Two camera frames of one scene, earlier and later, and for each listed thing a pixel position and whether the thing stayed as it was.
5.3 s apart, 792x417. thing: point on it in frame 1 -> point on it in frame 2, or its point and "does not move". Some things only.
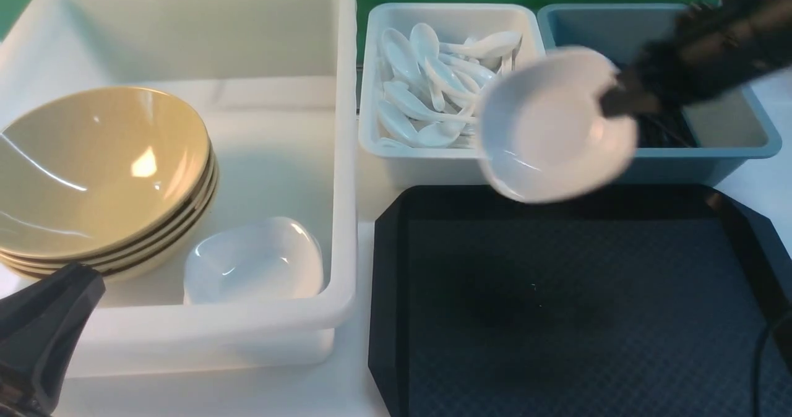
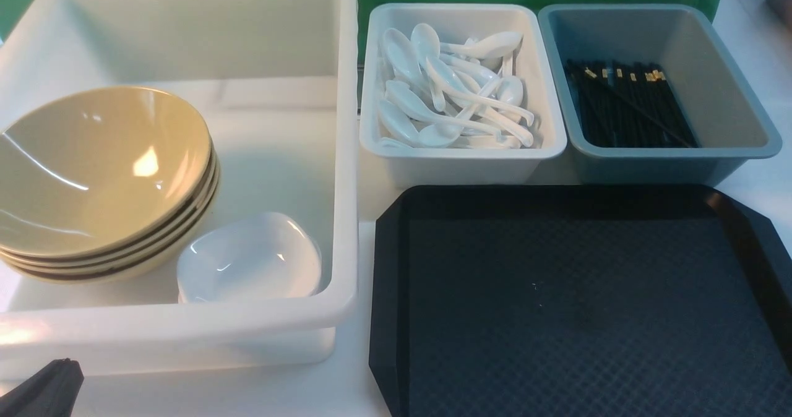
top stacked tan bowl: (82, 182) does not move
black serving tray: (636, 301) does not move
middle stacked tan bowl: (153, 249) does not move
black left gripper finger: (40, 327) -> (51, 391)
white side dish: (543, 136) -> (262, 255)
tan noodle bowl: (97, 169) does not move
